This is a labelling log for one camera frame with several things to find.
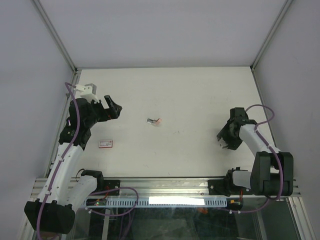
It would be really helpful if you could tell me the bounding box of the pink stapler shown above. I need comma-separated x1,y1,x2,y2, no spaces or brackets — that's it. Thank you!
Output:
146,118,162,126

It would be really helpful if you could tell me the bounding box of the aluminium mounting rail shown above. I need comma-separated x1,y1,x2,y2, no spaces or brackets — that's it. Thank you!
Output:
31,176,300,201

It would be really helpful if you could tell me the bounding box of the white slotted cable duct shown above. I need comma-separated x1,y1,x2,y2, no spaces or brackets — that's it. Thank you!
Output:
84,197,228,208

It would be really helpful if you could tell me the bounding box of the aluminium frame post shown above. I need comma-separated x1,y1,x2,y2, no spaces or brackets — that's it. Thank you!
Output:
250,0,295,72
31,0,79,76

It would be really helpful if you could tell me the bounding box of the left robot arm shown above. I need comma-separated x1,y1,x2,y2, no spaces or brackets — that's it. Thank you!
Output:
24,95,123,235

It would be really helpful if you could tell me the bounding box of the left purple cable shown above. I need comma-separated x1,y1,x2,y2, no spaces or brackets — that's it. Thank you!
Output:
34,82,140,240

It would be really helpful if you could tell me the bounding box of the red white staple box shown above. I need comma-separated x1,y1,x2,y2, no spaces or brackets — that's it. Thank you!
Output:
98,139,113,149

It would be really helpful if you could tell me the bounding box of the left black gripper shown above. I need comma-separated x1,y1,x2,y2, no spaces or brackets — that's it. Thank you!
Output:
84,95,122,128

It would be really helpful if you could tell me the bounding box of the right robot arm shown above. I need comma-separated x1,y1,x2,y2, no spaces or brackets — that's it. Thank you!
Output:
216,107,294,200

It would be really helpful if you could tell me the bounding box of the left aluminium frame post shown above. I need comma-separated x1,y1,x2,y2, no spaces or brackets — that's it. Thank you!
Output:
31,0,79,76

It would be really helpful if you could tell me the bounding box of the right aluminium frame post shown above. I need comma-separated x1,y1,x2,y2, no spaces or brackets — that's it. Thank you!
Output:
250,0,295,72

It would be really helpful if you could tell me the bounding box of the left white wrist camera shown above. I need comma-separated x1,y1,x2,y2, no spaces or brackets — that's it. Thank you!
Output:
75,83,99,103

